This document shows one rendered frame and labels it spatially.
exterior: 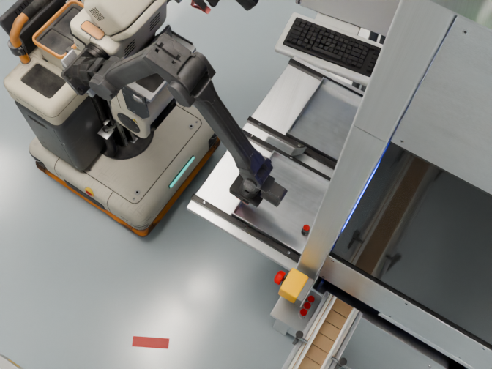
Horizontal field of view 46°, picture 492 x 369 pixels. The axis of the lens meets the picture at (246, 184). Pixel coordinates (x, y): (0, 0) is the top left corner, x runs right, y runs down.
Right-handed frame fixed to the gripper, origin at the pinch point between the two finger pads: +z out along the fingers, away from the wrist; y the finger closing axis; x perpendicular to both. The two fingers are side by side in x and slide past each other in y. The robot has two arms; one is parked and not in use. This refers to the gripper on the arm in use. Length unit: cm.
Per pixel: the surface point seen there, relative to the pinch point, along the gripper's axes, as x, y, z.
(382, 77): -12, 10, -105
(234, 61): 99, -50, 102
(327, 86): 54, 2, 4
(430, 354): -11, 70, -7
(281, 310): -23.0, 27.9, -0.5
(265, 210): 1.5, 7.7, 2.7
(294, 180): 15.7, 10.3, 2.3
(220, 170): 5.6, -11.6, 6.1
